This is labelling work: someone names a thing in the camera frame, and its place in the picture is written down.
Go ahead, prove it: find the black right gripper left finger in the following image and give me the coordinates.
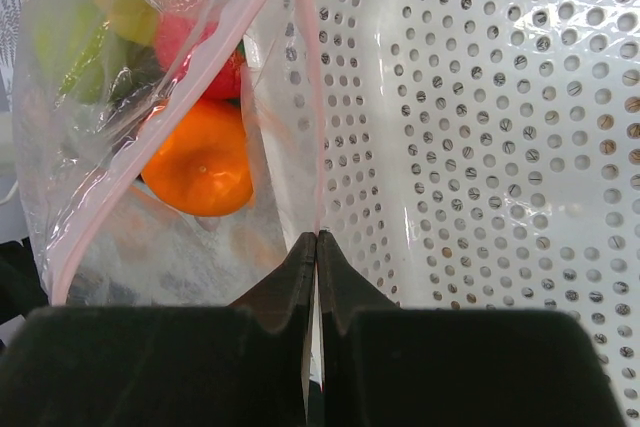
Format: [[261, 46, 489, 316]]
[[1, 233, 317, 426]]

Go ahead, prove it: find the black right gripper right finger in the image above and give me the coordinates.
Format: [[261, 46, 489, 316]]
[[317, 231, 624, 426]]

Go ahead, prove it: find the orange fruit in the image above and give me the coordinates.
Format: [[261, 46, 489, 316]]
[[141, 99, 253, 217]]

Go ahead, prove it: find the clear zip top bag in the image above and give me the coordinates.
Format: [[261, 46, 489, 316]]
[[12, 0, 325, 306]]

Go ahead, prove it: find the red strawberry fruit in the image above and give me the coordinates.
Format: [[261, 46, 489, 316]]
[[153, 13, 246, 103]]

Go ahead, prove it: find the green pear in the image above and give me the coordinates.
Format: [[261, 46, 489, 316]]
[[32, 0, 151, 106]]

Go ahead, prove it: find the white perforated plastic basket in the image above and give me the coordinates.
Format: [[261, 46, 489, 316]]
[[314, 0, 639, 426]]

